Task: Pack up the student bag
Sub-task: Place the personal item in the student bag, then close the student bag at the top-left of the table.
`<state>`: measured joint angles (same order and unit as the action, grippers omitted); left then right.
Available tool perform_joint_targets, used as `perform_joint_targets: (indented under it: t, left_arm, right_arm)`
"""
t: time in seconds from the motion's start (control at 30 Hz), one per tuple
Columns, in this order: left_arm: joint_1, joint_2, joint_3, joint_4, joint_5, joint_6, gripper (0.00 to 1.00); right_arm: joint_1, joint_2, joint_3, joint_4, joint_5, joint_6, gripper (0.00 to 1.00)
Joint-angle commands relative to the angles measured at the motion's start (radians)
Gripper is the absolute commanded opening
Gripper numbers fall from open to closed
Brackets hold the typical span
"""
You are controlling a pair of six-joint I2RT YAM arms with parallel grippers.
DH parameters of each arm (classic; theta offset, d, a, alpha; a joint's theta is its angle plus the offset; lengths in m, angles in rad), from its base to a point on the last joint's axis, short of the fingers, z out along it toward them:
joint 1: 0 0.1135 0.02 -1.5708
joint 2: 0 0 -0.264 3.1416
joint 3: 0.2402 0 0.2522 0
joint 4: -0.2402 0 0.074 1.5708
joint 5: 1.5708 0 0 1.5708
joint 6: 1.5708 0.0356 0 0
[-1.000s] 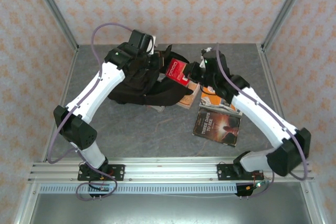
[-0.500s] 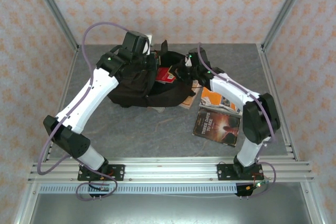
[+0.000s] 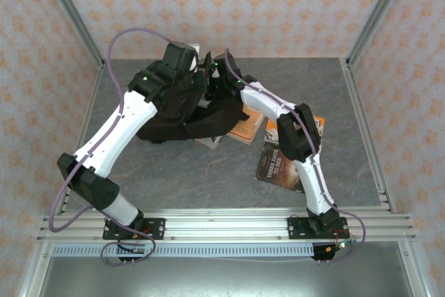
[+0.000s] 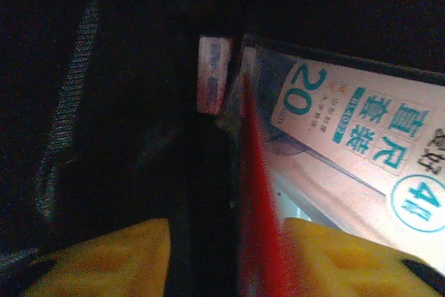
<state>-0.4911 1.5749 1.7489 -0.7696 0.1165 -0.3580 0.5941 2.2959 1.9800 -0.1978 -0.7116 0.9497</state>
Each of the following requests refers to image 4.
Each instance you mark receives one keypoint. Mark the white ruler set package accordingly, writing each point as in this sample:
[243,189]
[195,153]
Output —
[347,119]

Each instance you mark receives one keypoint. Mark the red pouch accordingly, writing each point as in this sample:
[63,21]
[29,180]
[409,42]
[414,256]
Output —
[264,206]

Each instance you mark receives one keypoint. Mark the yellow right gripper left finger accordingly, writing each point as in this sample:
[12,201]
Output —
[104,262]

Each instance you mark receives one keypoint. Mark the black backpack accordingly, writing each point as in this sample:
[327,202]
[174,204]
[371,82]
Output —
[104,32]

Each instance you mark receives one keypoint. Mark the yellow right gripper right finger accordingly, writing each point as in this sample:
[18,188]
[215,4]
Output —
[347,269]

